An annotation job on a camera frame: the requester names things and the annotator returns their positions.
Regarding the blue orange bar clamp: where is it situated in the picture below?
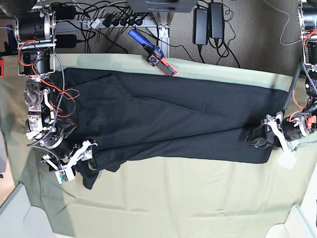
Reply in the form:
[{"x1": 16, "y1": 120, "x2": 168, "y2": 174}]
[{"x1": 128, "y1": 29, "x2": 178, "y2": 77}]

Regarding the blue clamp at left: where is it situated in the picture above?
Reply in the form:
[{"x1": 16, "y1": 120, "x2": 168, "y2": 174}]
[{"x1": 0, "y1": 25, "x2": 18, "y2": 57}]

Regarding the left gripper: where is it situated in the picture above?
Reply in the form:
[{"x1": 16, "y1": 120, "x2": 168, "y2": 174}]
[{"x1": 245, "y1": 111, "x2": 317, "y2": 151}]

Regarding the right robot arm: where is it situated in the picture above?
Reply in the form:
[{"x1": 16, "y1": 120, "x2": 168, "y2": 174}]
[{"x1": 0, "y1": 0, "x2": 96, "y2": 176}]

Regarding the light green table cloth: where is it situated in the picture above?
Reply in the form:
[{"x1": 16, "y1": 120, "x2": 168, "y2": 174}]
[{"x1": 0, "y1": 56, "x2": 317, "y2": 238}]

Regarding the white bin lower left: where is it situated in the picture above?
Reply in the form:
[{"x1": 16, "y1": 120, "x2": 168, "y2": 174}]
[{"x1": 0, "y1": 184, "x2": 55, "y2": 238}]

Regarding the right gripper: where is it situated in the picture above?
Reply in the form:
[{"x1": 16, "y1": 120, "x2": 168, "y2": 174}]
[{"x1": 41, "y1": 135, "x2": 98, "y2": 171}]

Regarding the white bin lower right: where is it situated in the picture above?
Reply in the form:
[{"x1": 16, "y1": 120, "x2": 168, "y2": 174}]
[{"x1": 265, "y1": 204, "x2": 317, "y2": 238}]

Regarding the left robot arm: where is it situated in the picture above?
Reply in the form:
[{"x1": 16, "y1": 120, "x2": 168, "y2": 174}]
[{"x1": 245, "y1": 0, "x2": 317, "y2": 152}]

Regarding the white bin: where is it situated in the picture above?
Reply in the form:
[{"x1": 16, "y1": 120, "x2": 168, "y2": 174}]
[
  {"x1": 265, "y1": 204, "x2": 317, "y2": 238},
  {"x1": 0, "y1": 184, "x2": 55, "y2": 238}
]

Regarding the black camera mount top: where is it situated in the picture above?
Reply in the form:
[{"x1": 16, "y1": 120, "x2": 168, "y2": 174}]
[{"x1": 127, "y1": 0, "x2": 198, "y2": 12}]

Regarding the aluminium frame post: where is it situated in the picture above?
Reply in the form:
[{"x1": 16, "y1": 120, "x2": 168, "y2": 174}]
[{"x1": 149, "y1": 12, "x2": 174, "y2": 58}]

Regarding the black power adapter one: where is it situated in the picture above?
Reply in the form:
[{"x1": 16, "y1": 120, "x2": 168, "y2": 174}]
[{"x1": 193, "y1": 8, "x2": 208, "y2": 45}]

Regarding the black power brick left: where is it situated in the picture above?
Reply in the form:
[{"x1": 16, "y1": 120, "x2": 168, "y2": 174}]
[{"x1": 55, "y1": 34, "x2": 77, "y2": 49}]

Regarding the white grey cable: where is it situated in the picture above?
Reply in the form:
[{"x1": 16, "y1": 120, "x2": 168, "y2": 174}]
[{"x1": 262, "y1": 0, "x2": 302, "y2": 46}]

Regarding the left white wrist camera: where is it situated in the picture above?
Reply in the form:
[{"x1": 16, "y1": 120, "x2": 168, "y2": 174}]
[{"x1": 277, "y1": 152, "x2": 297, "y2": 170}]

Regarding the white power strip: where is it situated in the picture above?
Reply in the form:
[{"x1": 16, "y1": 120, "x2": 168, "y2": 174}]
[{"x1": 82, "y1": 14, "x2": 147, "y2": 30}]

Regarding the dark navy T-shirt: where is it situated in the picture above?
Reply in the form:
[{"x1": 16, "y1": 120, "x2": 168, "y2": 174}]
[{"x1": 50, "y1": 68, "x2": 287, "y2": 189}]

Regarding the black power adapter two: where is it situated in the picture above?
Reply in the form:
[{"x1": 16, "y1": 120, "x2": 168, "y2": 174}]
[{"x1": 209, "y1": 2, "x2": 224, "y2": 39}]

